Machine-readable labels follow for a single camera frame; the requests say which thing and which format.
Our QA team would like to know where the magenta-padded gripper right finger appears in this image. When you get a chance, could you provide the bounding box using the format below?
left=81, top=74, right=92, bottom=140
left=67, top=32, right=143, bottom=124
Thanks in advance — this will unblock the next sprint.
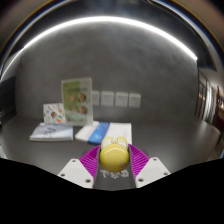
left=128, top=143, right=172, bottom=189

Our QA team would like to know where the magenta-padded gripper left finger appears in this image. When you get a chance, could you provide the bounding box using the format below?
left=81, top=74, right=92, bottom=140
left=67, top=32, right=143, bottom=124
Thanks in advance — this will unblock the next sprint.
left=57, top=144, right=102, bottom=189

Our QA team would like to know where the yellow computer mouse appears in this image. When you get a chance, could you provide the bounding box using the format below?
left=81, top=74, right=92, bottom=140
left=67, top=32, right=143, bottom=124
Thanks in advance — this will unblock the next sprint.
left=98, top=135, right=131, bottom=173

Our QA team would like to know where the black mouse pad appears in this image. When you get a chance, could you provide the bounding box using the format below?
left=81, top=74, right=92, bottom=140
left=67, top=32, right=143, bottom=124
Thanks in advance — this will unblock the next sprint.
left=94, top=168, right=137, bottom=191

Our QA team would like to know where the white book with blue band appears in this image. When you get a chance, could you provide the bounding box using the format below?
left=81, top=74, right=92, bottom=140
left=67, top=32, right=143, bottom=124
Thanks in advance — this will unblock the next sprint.
left=74, top=120, right=133, bottom=146

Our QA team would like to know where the grey flat magazine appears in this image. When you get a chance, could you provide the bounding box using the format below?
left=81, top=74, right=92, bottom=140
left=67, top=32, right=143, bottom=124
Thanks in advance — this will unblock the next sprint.
left=29, top=122, right=74, bottom=142

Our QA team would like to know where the small colourful printed card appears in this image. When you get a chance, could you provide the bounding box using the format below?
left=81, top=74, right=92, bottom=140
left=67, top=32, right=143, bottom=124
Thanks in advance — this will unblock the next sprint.
left=42, top=102, right=67, bottom=125

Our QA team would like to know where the green standing poster sheet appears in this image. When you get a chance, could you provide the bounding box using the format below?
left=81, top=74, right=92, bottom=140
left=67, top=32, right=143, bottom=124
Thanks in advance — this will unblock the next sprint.
left=60, top=77, right=93, bottom=127

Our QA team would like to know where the white ceiling light strip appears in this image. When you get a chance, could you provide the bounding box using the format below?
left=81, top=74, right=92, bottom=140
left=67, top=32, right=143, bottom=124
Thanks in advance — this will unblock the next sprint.
left=0, top=15, right=199, bottom=82

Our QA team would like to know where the row of white wall plates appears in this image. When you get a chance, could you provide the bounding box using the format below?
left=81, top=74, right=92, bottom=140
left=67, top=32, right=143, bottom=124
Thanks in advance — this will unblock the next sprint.
left=91, top=90, right=142, bottom=109

